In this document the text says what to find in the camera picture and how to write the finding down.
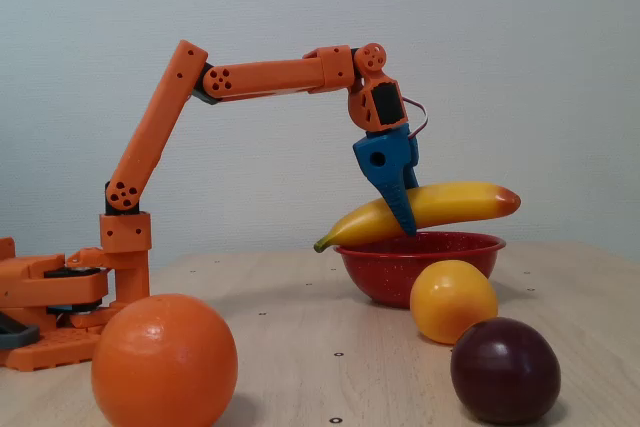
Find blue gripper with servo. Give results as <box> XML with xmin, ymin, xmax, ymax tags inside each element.
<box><xmin>352</xmin><ymin>125</ymin><xmax>421</xmax><ymax>238</ymax></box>

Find yellow toy banana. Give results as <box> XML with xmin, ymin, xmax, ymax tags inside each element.
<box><xmin>313</xmin><ymin>180</ymin><xmax>522</xmax><ymax>254</ymax></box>

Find red speckled enamel bowl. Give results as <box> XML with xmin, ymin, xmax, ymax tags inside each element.
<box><xmin>333</xmin><ymin>231</ymin><xmax>507</xmax><ymax>311</ymax></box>

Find yellow-orange round fruit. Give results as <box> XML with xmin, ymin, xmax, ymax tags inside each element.
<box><xmin>409</xmin><ymin>259</ymin><xmax>500</xmax><ymax>346</ymax></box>

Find dark purple plum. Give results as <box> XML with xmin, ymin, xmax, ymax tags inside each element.
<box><xmin>449</xmin><ymin>316</ymin><xmax>562</xmax><ymax>425</ymax></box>

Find large orange fruit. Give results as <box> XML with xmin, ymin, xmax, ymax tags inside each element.
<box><xmin>90</xmin><ymin>293</ymin><xmax>240</xmax><ymax>427</ymax></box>

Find grey table clamp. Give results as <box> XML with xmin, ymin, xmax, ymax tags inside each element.
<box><xmin>0</xmin><ymin>311</ymin><xmax>40</xmax><ymax>351</ymax></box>

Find red white servo cable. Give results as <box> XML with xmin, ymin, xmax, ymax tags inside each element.
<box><xmin>402</xmin><ymin>95</ymin><xmax>431</xmax><ymax>141</ymax></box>

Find orange robot base plate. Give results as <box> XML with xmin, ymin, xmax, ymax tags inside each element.
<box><xmin>0</xmin><ymin>236</ymin><xmax>124</xmax><ymax>373</ymax></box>

